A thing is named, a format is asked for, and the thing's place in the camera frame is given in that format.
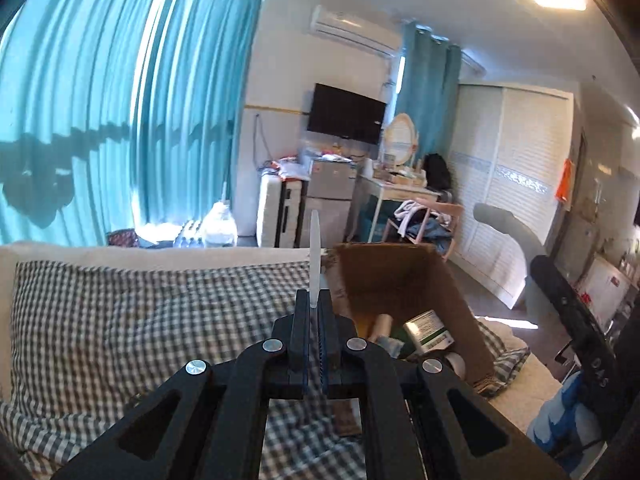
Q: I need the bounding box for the grey tape roll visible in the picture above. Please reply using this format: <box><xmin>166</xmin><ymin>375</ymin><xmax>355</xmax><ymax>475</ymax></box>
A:
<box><xmin>444</xmin><ymin>351</ymin><xmax>469</xmax><ymax>379</ymax></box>

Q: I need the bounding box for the large clear water jug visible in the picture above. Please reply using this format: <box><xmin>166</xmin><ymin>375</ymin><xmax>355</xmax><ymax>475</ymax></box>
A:
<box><xmin>199</xmin><ymin>199</ymin><xmax>239</xmax><ymax>249</ymax></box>

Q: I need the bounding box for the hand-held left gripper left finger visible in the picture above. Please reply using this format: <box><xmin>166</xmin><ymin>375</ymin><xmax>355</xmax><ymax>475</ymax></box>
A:
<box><xmin>50</xmin><ymin>289</ymin><xmax>316</xmax><ymax>480</ymax></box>

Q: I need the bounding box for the narrow teal curtain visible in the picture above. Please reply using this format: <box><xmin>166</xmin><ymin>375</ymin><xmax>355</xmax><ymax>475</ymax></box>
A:
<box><xmin>394</xmin><ymin>21</ymin><xmax>464</xmax><ymax>162</ymax></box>

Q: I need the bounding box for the white dressing table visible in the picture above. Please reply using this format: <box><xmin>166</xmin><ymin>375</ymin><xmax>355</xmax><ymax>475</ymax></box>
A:
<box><xmin>349</xmin><ymin>169</ymin><xmax>442</xmax><ymax>242</ymax></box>

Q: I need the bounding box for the green and white medicine box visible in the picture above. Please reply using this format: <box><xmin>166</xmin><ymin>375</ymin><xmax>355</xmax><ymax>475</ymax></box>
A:
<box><xmin>401</xmin><ymin>309</ymin><xmax>457</xmax><ymax>354</ymax></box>

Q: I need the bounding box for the dark patterned basket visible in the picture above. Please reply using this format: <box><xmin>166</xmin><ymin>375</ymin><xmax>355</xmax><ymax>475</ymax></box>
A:
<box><xmin>106</xmin><ymin>228</ymin><xmax>139</xmax><ymax>249</ymax></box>

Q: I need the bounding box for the pile of papers and bags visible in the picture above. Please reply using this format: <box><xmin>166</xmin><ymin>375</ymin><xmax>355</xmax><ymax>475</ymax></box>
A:
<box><xmin>276</xmin><ymin>146</ymin><xmax>354</xmax><ymax>182</ymax></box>

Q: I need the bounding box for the pile of clothes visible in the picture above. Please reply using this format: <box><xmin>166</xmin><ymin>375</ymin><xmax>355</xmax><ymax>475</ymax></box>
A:
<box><xmin>394</xmin><ymin>200</ymin><xmax>452</xmax><ymax>252</ymax></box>

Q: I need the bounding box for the pack of water bottles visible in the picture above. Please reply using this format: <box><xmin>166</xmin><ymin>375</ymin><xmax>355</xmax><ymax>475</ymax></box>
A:
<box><xmin>171</xmin><ymin>219</ymin><xmax>207</xmax><ymax>249</ymax></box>

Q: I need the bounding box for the white suitcase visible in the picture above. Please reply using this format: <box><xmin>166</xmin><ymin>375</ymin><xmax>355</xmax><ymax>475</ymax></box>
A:
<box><xmin>256</xmin><ymin>174</ymin><xmax>309</xmax><ymax>249</ymax></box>

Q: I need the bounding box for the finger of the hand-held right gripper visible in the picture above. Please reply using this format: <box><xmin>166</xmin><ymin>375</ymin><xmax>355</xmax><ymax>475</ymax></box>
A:
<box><xmin>529</xmin><ymin>254</ymin><xmax>589</xmax><ymax>342</ymax></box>

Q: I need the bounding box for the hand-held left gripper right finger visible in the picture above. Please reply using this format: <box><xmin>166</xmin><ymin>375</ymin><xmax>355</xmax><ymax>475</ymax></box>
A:
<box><xmin>319</xmin><ymin>289</ymin><xmax>569</xmax><ymax>480</ymax></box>

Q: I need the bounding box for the air conditioner pipe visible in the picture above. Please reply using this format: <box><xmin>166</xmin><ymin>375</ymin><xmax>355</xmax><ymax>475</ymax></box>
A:
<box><xmin>384</xmin><ymin>54</ymin><xmax>407</xmax><ymax>112</ymax></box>

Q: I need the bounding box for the white plastic stick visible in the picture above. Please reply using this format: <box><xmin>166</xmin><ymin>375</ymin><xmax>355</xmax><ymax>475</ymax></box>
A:
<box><xmin>308</xmin><ymin>209</ymin><xmax>322</xmax><ymax>311</ymax></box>

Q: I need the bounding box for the white air conditioner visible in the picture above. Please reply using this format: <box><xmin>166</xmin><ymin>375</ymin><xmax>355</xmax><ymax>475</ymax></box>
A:
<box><xmin>309</xmin><ymin>4</ymin><xmax>402</xmax><ymax>57</ymax></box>

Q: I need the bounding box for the white slatted wardrobe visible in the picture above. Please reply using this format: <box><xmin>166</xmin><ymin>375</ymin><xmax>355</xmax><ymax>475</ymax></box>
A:
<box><xmin>446</xmin><ymin>81</ymin><xmax>574</xmax><ymax>309</ymax></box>

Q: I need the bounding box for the black backpack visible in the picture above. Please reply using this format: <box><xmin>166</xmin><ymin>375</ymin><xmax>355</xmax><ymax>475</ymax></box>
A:
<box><xmin>423</xmin><ymin>152</ymin><xmax>452</xmax><ymax>192</ymax></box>

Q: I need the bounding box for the oval white mirror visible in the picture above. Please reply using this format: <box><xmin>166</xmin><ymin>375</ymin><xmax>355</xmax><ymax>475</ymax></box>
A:
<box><xmin>381</xmin><ymin>112</ymin><xmax>418</xmax><ymax>169</ymax></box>

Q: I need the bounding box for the small brown flat object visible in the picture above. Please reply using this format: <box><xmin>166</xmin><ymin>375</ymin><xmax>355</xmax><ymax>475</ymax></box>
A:
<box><xmin>331</xmin><ymin>399</ymin><xmax>364</xmax><ymax>439</ymax></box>

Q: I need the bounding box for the wooden chair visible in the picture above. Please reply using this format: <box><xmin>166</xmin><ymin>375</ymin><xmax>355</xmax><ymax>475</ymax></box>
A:
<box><xmin>381</xmin><ymin>196</ymin><xmax>464</xmax><ymax>262</ymax></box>

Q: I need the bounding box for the beige paper roll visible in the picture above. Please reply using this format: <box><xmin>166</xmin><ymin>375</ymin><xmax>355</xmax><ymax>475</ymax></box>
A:
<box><xmin>369</xmin><ymin>313</ymin><xmax>397</xmax><ymax>342</ymax></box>

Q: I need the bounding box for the wall cable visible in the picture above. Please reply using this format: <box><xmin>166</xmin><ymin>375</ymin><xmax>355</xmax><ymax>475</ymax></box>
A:
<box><xmin>253</xmin><ymin>111</ymin><xmax>267</xmax><ymax>169</ymax></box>

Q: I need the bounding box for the teal corner curtain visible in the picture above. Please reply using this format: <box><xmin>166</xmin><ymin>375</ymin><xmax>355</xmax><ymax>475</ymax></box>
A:
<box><xmin>134</xmin><ymin>0</ymin><xmax>267</xmax><ymax>234</ymax></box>

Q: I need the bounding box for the orange hanging cloth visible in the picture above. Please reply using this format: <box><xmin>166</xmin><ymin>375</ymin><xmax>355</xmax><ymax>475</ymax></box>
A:
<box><xmin>554</xmin><ymin>158</ymin><xmax>574</xmax><ymax>204</ymax></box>

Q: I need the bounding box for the cardboard box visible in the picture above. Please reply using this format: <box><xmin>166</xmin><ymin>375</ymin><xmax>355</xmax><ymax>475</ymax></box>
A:
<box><xmin>324</xmin><ymin>241</ymin><xmax>497</xmax><ymax>397</ymax></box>

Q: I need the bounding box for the wide teal curtain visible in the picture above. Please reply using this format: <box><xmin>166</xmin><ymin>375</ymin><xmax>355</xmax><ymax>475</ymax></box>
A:
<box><xmin>0</xmin><ymin>0</ymin><xmax>167</xmax><ymax>247</ymax></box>

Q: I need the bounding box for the white storage box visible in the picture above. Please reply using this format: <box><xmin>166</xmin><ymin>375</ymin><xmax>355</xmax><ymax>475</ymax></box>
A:
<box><xmin>579</xmin><ymin>254</ymin><xmax>632</xmax><ymax>322</ymax></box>

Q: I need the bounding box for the small silver fridge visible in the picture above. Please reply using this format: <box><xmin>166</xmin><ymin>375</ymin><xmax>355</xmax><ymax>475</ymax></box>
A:
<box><xmin>304</xmin><ymin>156</ymin><xmax>359</xmax><ymax>249</ymax></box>

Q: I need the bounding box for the black wall television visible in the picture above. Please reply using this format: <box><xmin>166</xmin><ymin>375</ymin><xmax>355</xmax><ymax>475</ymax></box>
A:
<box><xmin>306</xmin><ymin>82</ymin><xmax>389</xmax><ymax>146</ymax></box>

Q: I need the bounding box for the grey curved object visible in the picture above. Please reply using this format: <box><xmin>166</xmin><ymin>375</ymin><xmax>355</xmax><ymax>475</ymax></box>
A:
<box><xmin>474</xmin><ymin>202</ymin><xmax>547</xmax><ymax>328</ymax></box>

